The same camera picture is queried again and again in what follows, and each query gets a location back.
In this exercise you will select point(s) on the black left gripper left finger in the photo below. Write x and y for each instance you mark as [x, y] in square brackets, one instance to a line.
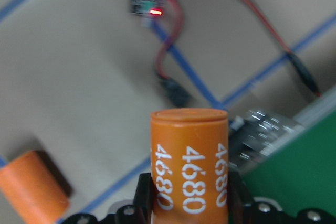
[143, 198]

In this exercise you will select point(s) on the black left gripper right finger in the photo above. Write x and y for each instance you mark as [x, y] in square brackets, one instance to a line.
[240, 200]

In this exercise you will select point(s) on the orange cylinder with 4680 print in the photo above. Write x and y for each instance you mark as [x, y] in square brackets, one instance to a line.
[189, 159]

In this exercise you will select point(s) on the plain orange cylinder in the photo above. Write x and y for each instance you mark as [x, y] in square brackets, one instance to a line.
[32, 190]

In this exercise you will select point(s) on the green conveyor belt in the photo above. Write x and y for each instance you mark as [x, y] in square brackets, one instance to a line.
[288, 165]

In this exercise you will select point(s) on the black connector plug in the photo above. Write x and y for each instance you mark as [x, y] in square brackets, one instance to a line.
[176, 94]

